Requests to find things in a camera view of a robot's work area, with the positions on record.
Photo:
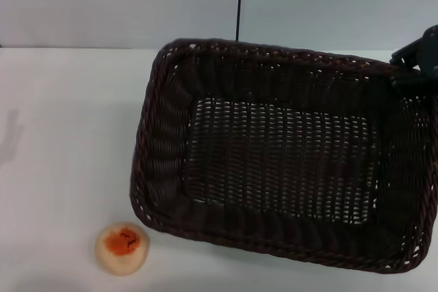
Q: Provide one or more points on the round bun with orange topping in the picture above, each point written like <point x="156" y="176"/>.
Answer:
<point x="122" y="248"/>

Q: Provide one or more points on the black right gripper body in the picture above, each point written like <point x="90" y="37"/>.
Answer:
<point x="430" y="52"/>

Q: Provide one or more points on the black vertical wall strip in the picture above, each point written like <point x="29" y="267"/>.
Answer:
<point x="239" y="1"/>

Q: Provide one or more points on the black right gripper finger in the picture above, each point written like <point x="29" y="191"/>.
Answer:
<point x="407" y="54"/>
<point x="412" y="85"/>

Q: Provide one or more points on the black woven rectangular basket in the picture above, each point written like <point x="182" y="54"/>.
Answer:
<point x="273" y="155"/>

